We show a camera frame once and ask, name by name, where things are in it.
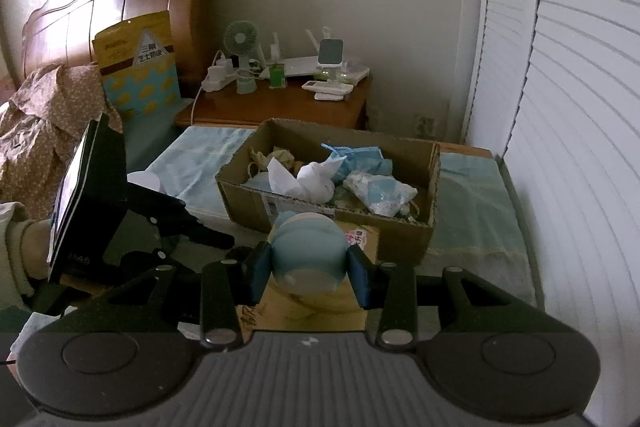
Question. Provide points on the white tissue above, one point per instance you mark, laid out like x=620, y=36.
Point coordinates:
x=310, y=184

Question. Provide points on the person's left forearm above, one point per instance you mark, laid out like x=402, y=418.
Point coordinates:
x=30, y=252

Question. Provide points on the small green desk fan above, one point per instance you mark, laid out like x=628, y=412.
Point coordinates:
x=241, y=39

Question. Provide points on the blue face mask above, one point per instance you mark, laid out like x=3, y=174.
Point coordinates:
x=362, y=159

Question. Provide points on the wooden nightstand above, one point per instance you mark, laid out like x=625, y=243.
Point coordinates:
x=280, y=107

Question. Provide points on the brown floral garment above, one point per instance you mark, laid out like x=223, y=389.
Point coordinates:
x=45, y=122

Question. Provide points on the wooden headboard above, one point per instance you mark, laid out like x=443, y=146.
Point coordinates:
x=115, y=2

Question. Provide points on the cardboard box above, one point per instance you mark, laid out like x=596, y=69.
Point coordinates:
x=400, y=237

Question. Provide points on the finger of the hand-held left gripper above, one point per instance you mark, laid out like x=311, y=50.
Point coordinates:
x=205, y=238
x=160, y=209

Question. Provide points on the brown tissue pack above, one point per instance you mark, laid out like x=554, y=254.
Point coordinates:
x=365, y=242

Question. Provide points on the white stand with screen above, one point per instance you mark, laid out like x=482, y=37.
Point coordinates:
x=331, y=52

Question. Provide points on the blue white printed pouch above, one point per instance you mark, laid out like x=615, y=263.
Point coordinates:
x=382, y=194

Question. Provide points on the small green box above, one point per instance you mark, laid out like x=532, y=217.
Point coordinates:
x=277, y=75

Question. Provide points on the wall socket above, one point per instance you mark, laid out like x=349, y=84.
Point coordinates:
x=424, y=124

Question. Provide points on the white remote control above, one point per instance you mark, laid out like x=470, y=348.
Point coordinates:
x=325, y=92

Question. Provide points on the yellow snack bag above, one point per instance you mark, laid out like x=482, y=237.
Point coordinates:
x=140, y=77

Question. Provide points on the white louvered closet door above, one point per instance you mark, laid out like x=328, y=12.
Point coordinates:
x=575, y=132

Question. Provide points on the white power strip with chargers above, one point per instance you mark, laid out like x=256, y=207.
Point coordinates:
x=217, y=74

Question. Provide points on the clear jar with white lid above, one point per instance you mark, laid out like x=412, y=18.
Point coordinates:
x=145, y=182

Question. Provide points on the white router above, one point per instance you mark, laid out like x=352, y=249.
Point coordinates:
x=300, y=66

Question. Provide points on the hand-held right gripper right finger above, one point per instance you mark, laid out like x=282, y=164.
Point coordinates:
x=361, y=279

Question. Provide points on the clear plastic box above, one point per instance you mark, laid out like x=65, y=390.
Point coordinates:
x=357, y=72

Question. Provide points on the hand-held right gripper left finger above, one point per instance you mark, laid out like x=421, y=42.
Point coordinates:
x=260, y=274

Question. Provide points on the blue round plush toy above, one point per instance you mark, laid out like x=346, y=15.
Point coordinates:
x=307, y=252

